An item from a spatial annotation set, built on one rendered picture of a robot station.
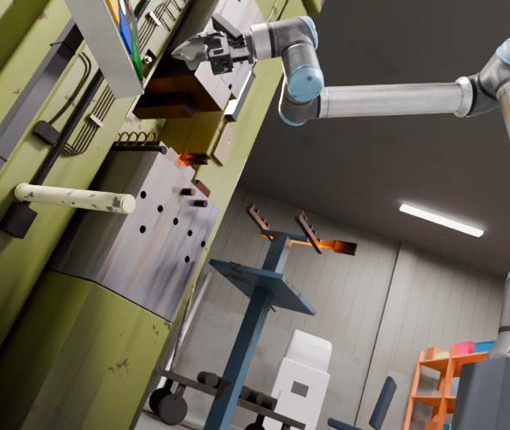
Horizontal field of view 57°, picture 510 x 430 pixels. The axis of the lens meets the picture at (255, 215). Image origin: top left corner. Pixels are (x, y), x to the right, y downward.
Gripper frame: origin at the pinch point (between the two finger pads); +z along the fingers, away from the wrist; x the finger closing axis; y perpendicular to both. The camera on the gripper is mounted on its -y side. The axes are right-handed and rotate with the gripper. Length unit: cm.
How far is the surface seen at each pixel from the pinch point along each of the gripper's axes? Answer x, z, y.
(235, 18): 40, -20, -51
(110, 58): -8.3, 15.3, 6.3
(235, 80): 53, -16, -31
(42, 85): -10.8, 31.1, 13.1
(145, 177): 29.7, 18.3, 18.4
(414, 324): 710, -249, -14
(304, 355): 534, -47, 21
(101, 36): -15.5, 14.8, 6.2
